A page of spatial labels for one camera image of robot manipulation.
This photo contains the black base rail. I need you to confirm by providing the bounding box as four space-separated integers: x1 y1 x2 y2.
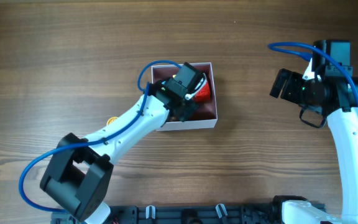
51 203 326 224

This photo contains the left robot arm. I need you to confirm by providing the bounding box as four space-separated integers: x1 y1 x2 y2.
40 79 198 223

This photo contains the blue cable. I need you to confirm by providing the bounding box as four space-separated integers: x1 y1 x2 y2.
18 59 183 213
267 42 358 194

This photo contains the left blue cable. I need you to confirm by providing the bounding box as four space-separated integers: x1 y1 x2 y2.
18 59 183 213

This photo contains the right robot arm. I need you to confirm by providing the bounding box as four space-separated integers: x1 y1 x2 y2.
270 69 358 223

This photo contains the red toy truck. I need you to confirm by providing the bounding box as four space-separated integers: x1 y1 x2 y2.
193 80 211 103

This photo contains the right blue cable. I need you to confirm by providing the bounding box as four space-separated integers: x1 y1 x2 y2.
267 42 358 194

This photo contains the yellow round fan wheel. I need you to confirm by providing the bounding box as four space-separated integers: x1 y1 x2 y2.
106 116 117 126

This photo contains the white cardboard box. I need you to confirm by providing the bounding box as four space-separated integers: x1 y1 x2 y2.
151 62 218 131

